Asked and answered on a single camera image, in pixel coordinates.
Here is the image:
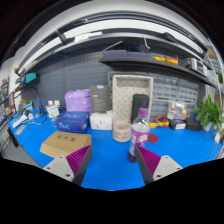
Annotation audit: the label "grey drawer cabinet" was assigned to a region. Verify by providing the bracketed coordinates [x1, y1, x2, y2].
[108, 71, 199, 120]

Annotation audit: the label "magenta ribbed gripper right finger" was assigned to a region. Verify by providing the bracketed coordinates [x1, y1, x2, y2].
[135, 146, 182, 184]

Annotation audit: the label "grey instrument on shelf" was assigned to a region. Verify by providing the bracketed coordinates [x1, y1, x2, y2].
[187, 58, 207, 76]

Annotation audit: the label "red round coaster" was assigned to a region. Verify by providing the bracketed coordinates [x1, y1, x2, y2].
[148, 134, 158, 143]

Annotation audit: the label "white rectangular box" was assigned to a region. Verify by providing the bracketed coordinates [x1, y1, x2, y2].
[90, 111, 113, 130]

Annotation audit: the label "green potted plant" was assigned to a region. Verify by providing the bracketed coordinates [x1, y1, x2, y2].
[195, 96, 224, 131]

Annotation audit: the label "small black box white label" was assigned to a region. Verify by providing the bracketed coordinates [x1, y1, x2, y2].
[169, 119, 186, 130]

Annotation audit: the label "dark wall shelf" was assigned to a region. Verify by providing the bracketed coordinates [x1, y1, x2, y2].
[99, 57, 214, 86]

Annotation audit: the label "blue NUC box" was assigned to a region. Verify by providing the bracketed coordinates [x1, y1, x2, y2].
[56, 112, 89, 134]

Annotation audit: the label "black rounded case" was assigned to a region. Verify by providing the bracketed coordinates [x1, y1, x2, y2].
[131, 94, 149, 121]

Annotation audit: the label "brown cardboard box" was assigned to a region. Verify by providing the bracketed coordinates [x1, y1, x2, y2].
[40, 131, 92, 158]

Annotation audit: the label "clear box colourful parts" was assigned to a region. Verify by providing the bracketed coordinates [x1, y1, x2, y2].
[167, 102, 187, 120]

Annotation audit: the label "red and yellow tool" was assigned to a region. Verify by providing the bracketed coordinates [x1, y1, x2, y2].
[150, 115, 169, 128]

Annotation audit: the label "white power strip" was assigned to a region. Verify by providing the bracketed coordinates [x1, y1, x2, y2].
[12, 115, 28, 128]

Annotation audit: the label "beige patterned cup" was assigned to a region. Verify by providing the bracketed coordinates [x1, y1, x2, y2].
[113, 121, 131, 143]

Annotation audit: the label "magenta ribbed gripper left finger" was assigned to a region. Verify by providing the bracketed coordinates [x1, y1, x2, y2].
[44, 145, 93, 185]

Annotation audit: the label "white pegboard tray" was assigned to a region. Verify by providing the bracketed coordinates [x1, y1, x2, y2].
[112, 75, 153, 122]

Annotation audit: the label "yellow items on shelf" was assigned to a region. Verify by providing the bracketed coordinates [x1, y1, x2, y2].
[154, 56, 178, 65]

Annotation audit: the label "purple plastic bag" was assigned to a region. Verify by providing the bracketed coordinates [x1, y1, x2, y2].
[65, 89, 91, 112]

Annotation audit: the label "blue table mat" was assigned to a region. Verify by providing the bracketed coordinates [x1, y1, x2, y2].
[5, 116, 222, 190]

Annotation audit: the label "clear bottle purple label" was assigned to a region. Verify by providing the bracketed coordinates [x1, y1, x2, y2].
[128, 108, 150, 163]

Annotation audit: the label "dark grey flat box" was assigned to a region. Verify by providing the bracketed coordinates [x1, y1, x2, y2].
[90, 85, 110, 113]

